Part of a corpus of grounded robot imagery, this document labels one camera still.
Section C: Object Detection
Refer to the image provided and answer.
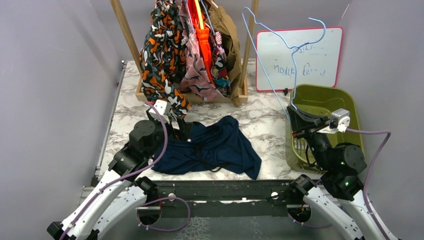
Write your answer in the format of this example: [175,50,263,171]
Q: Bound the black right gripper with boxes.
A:
[288,103,332,169]

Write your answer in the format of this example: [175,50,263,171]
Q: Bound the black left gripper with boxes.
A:
[144,109,193,159]

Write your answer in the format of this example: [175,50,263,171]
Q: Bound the navy blue shorts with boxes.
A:
[151,115,262,180]

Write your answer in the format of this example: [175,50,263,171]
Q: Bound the light blue wire hanger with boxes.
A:
[241,7,327,121]

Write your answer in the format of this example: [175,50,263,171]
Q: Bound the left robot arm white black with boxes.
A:
[46,110,193,240]

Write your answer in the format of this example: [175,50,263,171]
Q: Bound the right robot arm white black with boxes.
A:
[285,105,396,240]

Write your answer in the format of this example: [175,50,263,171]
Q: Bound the colourful patterned shorts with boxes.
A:
[209,31,232,98]

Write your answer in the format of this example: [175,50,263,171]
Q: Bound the tan khaki shorts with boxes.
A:
[208,2,243,107]

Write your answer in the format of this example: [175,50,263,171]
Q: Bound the olive green plastic basket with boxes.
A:
[285,84,360,174]

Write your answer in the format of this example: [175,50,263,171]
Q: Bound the pink patterned garment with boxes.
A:
[178,0,220,102]

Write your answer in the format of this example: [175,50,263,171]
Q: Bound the wooden clothes rack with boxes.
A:
[91,0,255,107]

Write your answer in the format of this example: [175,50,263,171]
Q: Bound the pink framed whiteboard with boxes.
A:
[256,26,344,92]

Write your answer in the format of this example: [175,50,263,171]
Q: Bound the camouflage orange black garment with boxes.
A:
[139,0,191,118]

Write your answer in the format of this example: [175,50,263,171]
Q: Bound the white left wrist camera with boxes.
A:
[148,99,171,124]

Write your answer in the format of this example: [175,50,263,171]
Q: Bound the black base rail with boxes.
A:
[134,179,304,220]

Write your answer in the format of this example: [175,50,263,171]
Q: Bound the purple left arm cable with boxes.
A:
[58,102,191,240]

